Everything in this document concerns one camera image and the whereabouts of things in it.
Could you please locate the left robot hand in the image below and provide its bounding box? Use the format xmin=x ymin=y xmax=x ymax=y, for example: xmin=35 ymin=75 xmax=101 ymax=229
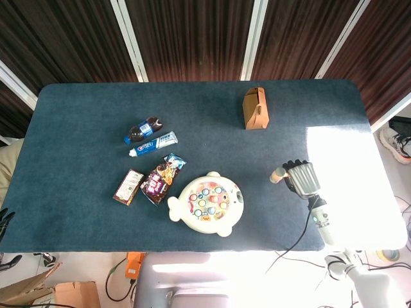
xmin=0 ymin=207 xmax=16 ymax=243

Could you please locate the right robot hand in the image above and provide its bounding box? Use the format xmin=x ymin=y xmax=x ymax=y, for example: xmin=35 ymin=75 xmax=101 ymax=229
xmin=282 ymin=159 xmax=323 ymax=200

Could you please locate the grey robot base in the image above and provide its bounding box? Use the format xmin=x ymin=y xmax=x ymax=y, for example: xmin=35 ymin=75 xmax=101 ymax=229
xmin=133 ymin=252 xmax=232 ymax=308

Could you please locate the white seal whack-a-mole toy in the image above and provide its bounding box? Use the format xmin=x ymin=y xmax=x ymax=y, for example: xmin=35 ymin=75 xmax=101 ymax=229
xmin=167 ymin=171 xmax=245 ymax=237

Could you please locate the black and white shoe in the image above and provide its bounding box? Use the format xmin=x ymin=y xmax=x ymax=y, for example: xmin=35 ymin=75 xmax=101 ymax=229
xmin=33 ymin=252 xmax=57 ymax=269

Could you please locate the flattened cardboard sheet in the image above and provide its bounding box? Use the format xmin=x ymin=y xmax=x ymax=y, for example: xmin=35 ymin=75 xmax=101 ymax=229
xmin=0 ymin=262 xmax=62 ymax=305

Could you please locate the brown paper gable box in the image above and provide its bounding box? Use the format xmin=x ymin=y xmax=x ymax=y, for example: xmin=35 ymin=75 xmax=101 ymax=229
xmin=242 ymin=86 xmax=270 ymax=131

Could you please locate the blue felt table mat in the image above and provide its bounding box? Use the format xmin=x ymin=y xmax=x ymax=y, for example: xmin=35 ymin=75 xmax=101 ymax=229
xmin=0 ymin=79 xmax=408 ymax=254

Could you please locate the white and orange sneaker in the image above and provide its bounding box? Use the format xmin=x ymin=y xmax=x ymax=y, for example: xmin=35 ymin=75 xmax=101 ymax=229
xmin=379 ymin=126 xmax=411 ymax=164

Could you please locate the brown cardboard box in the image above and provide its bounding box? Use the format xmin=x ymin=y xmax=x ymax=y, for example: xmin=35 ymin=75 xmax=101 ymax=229
xmin=53 ymin=281 xmax=101 ymax=308

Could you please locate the yellow tape roll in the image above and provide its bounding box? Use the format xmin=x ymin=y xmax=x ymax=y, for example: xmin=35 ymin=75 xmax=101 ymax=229
xmin=376 ymin=249 xmax=401 ymax=262

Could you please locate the red and yellow carton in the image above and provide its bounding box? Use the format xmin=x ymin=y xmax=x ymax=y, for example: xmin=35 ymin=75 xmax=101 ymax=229
xmin=112 ymin=169 xmax=145 ymax=207

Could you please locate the orange device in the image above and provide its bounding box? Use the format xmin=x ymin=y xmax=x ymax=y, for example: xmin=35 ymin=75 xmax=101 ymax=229
xmin=125 ymin=252 xmax=147 ymax=280

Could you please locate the dark ribbed partition panel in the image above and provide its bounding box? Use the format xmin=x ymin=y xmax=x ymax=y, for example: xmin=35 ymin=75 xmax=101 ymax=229
xmin=324 ymin=0 xmax=411 ymax=124
xmin=0 ymin=0 xmax=139 ymax=97
xmin=125 ymin=0 xmax=256 ymax=83
xmin=250 ymin=0 xmax=362 ymax=81

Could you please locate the dark snack bag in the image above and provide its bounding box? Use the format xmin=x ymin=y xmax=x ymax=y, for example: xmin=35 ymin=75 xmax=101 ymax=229
xmin=140 ymin=153 xmax=187 ymax=207

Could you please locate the blue toothpaste tube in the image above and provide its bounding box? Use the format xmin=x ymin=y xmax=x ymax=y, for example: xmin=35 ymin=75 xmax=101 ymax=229
xmin=128 ymin=130 xmax=178 ymax=158

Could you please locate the cola bottle blue label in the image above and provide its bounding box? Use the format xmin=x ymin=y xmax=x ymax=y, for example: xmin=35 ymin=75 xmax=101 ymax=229
xmin=123 ymin=116 xmax=163 ymax=145

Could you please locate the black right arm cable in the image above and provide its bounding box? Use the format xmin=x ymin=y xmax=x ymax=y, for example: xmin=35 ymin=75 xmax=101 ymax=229
xmin=265 ymin=197 xmax=322 ymax=273

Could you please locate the white partition post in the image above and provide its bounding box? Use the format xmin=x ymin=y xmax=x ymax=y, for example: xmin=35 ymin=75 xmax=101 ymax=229
xmin=110 ymin=0 xmax=149 ymax=83
xmin=0 ymin=60 xmax=39 ymax=110
xmin=240 ymin=0 xmax=269 ymax=81
xmin=315 ymin=0 xmax=371 ymax=80
xmin=370 ymin=92 xmax=411 ymax=133

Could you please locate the black floor cable loop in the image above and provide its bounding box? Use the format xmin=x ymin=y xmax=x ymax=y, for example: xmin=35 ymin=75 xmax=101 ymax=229
xmin=105 ymin=256 xmax=137 ymax=302

